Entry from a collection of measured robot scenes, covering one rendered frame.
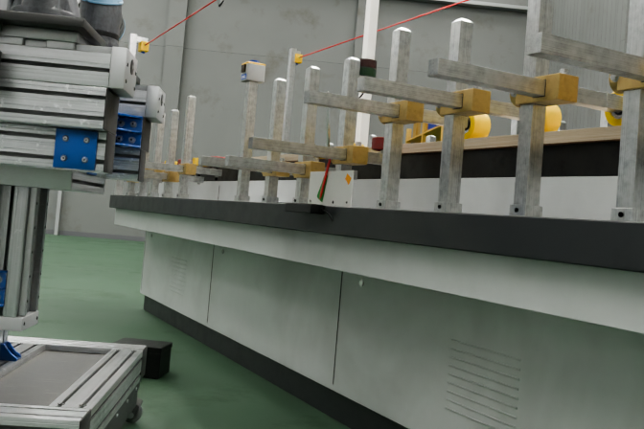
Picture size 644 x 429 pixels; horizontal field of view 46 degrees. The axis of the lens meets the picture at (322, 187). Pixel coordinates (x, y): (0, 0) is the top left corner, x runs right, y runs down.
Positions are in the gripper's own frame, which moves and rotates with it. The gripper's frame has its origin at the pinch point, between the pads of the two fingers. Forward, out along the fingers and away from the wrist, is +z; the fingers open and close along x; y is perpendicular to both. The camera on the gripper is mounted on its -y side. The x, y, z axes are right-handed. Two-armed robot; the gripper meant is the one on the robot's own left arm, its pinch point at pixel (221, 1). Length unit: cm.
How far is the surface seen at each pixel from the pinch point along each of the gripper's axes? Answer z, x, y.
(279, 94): 24.1, -20.6, -20.6
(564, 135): 43, 77, -83
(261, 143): 47, 40, -17
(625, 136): 47, 115, -78
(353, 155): 47, 33, -42
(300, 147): 47, 35, -27
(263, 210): 64, -17, -19
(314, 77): 21.3, 2.1, -31.0
